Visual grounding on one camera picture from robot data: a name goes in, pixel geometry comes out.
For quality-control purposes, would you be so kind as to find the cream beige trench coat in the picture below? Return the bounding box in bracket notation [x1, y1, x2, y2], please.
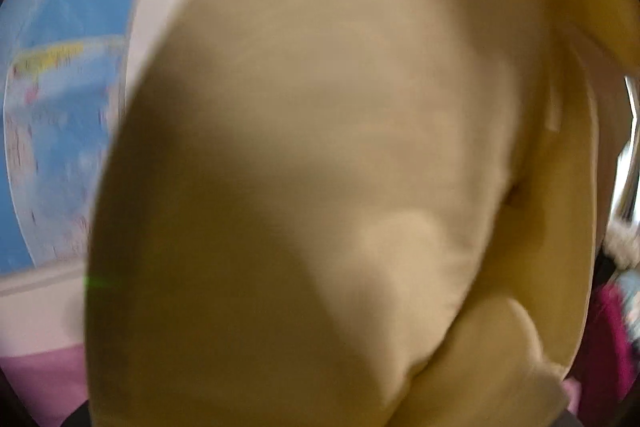
[86, 0, 639, 426]

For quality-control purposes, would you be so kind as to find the pink bed sheet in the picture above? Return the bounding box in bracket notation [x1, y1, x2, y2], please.
[1, 345, 88, 426]

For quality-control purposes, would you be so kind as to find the magenta garment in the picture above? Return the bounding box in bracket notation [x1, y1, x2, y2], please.
[572, 284, 636, 426]

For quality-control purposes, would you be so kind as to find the colourful wall map poster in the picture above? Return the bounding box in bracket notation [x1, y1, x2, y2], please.
[1, 0, 137, 275]

